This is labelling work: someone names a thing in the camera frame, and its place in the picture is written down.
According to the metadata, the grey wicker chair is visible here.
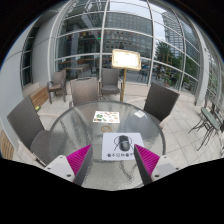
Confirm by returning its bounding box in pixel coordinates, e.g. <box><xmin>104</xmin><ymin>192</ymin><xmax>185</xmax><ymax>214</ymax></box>
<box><xmin>6</xmin><ymin>95</ymin><xmax>56</xmax><ymax>168</ymax></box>
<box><xmin>68</xmin><ymin>76</ymin><xmax>101</xmax><ymax>108</ymax></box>
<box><xmin>98</xmin><ymin>67</ymin><xmax>123</xmax><ymax>100</ymax></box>
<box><xmin>143</xmin><ymin>82</ymin><xmax>181</xmax><ymax>123</ymax></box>

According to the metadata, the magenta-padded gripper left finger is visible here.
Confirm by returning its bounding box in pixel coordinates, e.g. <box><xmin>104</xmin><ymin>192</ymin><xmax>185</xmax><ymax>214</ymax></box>
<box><xmin>43</xmin><ymin>143</ymin><xmax>95</xmax><ymax>187</ymax></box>

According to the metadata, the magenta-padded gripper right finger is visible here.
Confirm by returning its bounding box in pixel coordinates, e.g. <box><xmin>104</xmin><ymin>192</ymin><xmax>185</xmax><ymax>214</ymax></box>
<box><xmin>133</xmin><ymin>143</ymin><xmax>183</xmax><ymax>187</ymax></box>

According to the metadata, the black computer mouse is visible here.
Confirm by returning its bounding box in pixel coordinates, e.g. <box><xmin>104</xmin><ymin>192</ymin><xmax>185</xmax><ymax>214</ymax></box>
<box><xmin>118</xmin><ymin>134</ymin><xmax>132</xmax><ymax>152</ymax></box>

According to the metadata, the grey wicker armchair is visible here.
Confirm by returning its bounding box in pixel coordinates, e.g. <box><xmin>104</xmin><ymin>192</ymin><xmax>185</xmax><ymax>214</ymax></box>
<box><xmin>46</xmin><ymin>69</ymin><xmax>68</xmax><ymax>105</ymax></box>

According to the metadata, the wooden slat bench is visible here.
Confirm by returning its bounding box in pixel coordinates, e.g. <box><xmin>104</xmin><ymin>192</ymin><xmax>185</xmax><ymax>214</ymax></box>
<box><xmin>29</xmin><ymin>86</ymin><xmax>50</xmax><ymax>110</ymax></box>
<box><xmin>0</xmin><ymin>129</ymin><xmax>16</xmax><ymax>161</ymax></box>

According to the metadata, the laminated picture menu sheet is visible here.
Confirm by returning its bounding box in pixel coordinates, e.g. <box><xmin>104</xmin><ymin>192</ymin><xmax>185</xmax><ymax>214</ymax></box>
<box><xmin>92</xmin><ymin>110</ymin><xmax>121</xmax><ymax>124</ymax></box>

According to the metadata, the green metal table set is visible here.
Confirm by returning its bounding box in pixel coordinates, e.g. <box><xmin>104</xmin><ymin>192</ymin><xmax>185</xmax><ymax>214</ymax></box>
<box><xmin>188</xmin><ymin>96</ymin><xmax>224</xmax><ymax>158</ymax></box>

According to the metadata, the white printed mouse pad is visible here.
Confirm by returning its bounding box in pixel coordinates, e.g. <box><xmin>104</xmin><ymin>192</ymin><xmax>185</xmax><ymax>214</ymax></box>
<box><xmin>101</xmin><ymin>132</ymin><xmax>145</xmax><ymax>162</ymax></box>

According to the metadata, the gold menu sign stand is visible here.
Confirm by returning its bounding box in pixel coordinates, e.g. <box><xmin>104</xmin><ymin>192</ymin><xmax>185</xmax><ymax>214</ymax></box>
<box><xmin>111</xmin><ymin>48</ymin><xmax>142</xmax><ymax>103</ymax></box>

